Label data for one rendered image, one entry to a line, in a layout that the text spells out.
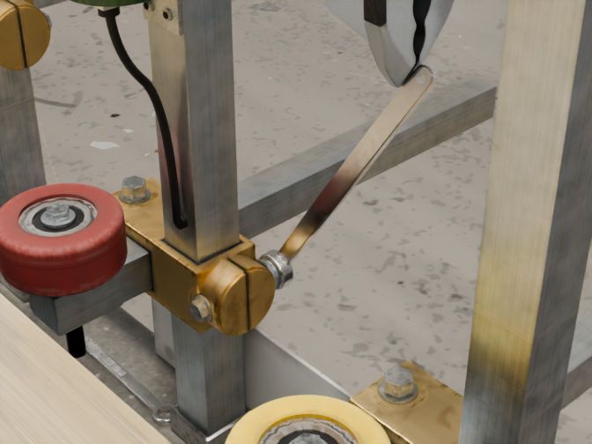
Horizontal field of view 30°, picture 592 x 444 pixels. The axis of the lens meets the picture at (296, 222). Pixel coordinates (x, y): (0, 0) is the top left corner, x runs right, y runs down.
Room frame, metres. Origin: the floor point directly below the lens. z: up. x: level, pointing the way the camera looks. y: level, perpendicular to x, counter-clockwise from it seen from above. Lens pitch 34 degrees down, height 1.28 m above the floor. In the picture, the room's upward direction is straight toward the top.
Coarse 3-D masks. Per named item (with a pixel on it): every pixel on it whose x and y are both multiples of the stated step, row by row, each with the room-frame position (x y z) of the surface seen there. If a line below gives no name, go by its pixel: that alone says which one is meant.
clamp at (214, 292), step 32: (160, 192) 0.65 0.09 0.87; (128, 224) 0.61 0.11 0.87; (160, 224) 0.61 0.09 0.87; (160, 256) 0.59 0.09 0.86; (224, 256) 0.58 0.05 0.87; (160, 288) 0.59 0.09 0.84; (192, 288) 0.56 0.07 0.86; (224, 288) 0.55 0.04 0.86; (256, 288) 0.57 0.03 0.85; (192, 320) 0.56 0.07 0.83; (224, 320) 0.55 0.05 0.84; (256, 320) 0.56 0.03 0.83
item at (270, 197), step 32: (448, 96) 0.82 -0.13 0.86; (480, 96) 0.82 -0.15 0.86; (416, 128) 0.77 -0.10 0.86; (448, 128) 0.80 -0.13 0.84; (288, 160) 0.71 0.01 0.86; (320, 160) 0.71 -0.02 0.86; (384, 160) 0.75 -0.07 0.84; (256, 192) 0.67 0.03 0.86; (288, 192) 0.68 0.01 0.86; (320, 192) 0.70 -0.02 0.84; (256, 224) 0.66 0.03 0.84; (128, 256) 0.59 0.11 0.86; (96, 288) 0.56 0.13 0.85; (128, 288) 0.58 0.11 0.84; (64, 320) 0.55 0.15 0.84
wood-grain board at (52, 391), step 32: (0, 320) 0.47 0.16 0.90; (0, 352) 0.45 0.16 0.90; (32, 352) 0.45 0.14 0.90; (64, 352) 0.45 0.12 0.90; (0, 384) 0.42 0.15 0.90; (32, 384) 0.42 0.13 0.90; (64, 384) 0.42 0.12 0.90; (96, 384) 0.42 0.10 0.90; (0, 416) 0.40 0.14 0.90; (32, 416) 0.40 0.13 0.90; (64, 416) 0.40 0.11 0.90; (96, 416) 0.40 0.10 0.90; (128, 416) 0.40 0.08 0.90
